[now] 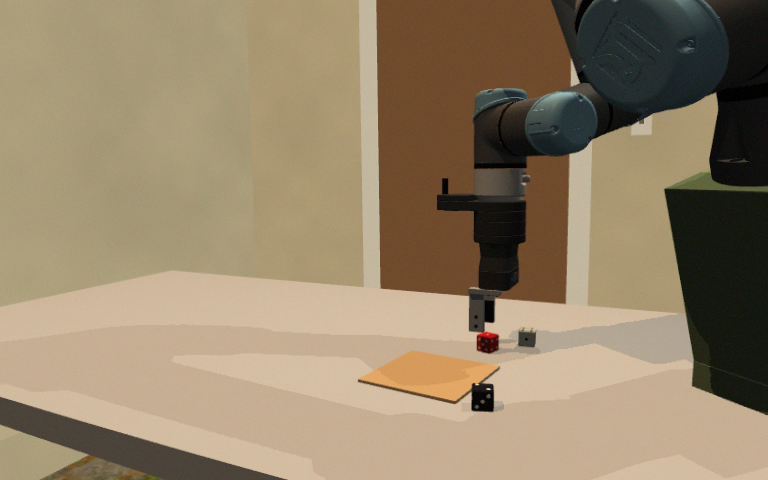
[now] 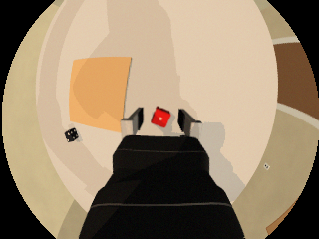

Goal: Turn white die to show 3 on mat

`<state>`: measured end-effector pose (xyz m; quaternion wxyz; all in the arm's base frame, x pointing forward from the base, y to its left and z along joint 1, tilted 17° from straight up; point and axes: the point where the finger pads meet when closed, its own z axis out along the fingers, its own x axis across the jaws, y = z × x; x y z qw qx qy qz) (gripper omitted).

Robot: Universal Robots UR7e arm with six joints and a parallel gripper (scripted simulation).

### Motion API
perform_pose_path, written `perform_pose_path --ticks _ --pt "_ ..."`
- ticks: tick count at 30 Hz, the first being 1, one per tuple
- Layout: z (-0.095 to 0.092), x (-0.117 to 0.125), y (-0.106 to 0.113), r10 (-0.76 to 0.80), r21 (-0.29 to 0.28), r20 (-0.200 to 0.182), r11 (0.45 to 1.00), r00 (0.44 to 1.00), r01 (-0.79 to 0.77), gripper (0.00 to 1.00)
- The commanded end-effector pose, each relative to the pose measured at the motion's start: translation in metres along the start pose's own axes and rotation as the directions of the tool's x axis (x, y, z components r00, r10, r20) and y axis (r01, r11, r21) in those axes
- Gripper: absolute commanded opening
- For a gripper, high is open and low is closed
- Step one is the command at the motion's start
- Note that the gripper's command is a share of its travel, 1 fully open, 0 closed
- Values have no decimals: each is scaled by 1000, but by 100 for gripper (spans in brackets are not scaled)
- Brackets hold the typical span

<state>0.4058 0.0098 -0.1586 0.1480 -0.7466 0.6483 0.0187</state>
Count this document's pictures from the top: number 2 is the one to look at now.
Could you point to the red die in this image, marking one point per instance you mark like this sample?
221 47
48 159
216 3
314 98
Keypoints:
160 117

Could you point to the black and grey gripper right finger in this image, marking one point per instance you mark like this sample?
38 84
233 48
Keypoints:
188 124

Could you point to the orange flat mat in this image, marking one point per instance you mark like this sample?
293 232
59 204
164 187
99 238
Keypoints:
98 91

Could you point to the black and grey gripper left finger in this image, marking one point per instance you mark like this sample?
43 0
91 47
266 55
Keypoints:
133 123

